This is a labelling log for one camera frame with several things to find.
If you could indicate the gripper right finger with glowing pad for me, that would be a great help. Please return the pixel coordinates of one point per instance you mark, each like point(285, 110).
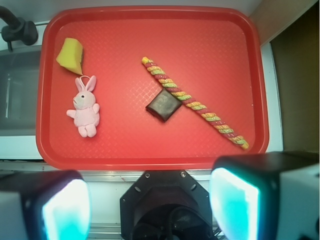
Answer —
point(267, 196)

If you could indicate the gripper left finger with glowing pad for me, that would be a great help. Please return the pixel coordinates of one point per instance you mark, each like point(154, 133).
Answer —
point(48, 205)

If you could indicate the pink plush bunny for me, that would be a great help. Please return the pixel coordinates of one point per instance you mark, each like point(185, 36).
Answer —
point(86, 112)

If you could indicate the red plastic tray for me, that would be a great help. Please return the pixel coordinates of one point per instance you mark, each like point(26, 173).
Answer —
point(213, 54)

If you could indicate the metal sink basin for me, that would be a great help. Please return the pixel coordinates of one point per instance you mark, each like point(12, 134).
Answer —
point(19, 77)

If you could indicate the dark brown square pouch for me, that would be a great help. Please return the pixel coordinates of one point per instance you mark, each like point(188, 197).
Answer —
point(163, 106)

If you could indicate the yellow sponge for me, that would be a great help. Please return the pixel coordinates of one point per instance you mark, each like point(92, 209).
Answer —
point(71, 55)

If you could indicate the black octagonal mount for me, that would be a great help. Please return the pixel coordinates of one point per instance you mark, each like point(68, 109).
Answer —
point(166, 205)

